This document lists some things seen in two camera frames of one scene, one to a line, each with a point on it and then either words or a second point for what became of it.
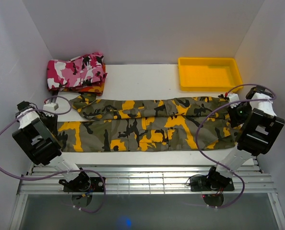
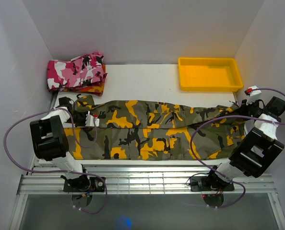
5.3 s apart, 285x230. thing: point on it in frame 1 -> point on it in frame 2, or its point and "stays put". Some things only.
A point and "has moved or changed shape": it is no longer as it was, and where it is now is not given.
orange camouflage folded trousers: (97, 89) stays put
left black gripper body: (50, 121) -> (79, 119)
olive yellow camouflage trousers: (129, 124) has moved or changed shape
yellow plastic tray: (209, 74) stays put
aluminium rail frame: (146, 179) stays put
